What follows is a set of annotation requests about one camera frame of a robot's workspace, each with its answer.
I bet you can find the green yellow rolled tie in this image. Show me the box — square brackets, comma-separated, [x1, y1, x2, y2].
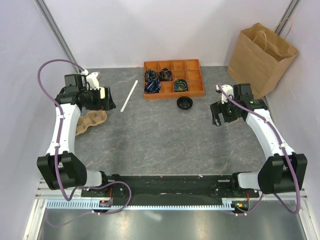
[173, 78, 189, 92]

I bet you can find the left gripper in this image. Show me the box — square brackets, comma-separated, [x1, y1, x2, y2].
[81, 86, 115, 111]

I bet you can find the orange compartment tray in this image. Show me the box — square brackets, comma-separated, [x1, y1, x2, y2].
[143, 59, 205, 100]

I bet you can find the white wrapped straw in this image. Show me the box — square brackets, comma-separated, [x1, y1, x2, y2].
[120, 80, 139, 113]

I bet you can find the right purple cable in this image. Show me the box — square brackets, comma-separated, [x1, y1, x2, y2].
[216, 84, 301, 217]

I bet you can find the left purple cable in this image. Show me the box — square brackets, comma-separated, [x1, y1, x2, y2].
[37, 58, 133, 228]

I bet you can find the slotted cable duct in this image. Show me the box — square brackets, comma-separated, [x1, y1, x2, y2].
[46, 199, 236, 211]

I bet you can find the cardboard cup carrier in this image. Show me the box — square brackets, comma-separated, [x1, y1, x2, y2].
[75, 110, 108, 136]

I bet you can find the dark patterned rolled tie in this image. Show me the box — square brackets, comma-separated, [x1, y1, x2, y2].
[144, 69, 158, 82]

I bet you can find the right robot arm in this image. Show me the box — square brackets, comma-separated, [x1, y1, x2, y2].
[210, 83, 308, 197]

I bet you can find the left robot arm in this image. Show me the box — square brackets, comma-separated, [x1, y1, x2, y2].
[36, 72, 116, 197]

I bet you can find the purple cable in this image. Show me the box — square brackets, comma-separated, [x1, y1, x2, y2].
[37, 58, 133, 228]
[216, 84, 301, 217]

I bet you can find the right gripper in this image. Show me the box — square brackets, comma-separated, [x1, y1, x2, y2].
[210, 96, 242, 127]

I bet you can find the brown paper bag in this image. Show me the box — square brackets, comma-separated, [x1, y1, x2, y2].
[227, 22, 299, 99]

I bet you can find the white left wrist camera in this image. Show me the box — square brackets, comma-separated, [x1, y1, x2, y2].
[80, 69, 102, 90]

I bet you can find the black cup lid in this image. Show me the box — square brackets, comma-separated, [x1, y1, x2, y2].
[176, 96, 193, 110]

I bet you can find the blue striped rolled tie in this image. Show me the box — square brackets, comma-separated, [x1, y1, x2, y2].
[144, 78, 161, 94]

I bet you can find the black brown rolled tie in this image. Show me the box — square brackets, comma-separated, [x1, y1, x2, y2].
[159, 68, 173, 82]

